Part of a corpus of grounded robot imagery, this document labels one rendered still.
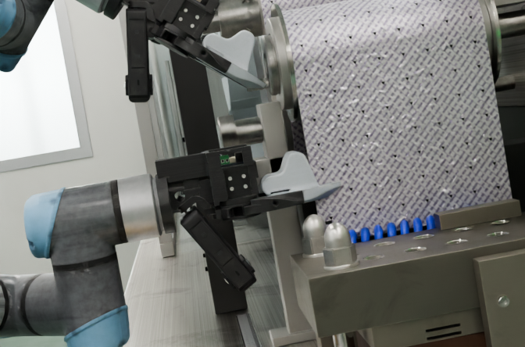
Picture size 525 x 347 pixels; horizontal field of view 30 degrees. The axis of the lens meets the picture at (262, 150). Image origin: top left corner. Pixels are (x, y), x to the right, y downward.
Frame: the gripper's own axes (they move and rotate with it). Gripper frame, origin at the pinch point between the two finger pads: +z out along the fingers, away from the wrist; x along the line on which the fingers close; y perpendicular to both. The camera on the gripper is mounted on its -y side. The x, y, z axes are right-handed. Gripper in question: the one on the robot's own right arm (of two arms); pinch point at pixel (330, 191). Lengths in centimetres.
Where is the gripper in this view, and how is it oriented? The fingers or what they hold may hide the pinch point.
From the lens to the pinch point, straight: 116.5
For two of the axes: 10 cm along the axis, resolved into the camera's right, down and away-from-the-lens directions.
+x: -0.8, -0.4, 10.0
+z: 9.8, -1.7, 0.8
